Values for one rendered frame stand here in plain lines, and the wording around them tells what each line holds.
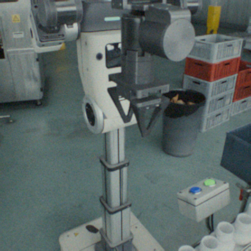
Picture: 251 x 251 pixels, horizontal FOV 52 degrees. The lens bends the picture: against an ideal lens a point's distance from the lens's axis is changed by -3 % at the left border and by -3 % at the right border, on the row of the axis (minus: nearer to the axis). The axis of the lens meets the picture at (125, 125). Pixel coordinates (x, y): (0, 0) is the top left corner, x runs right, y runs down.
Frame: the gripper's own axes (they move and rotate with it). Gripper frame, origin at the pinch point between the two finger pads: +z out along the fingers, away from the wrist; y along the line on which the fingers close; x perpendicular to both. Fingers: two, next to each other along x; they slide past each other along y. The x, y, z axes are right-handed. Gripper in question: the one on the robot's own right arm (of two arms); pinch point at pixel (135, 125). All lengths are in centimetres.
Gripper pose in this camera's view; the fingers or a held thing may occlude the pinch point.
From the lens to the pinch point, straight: 50.2
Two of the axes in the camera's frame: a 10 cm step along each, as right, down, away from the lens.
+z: -0.1, 8.8, 4.7
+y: 5.3, 4.0, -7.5
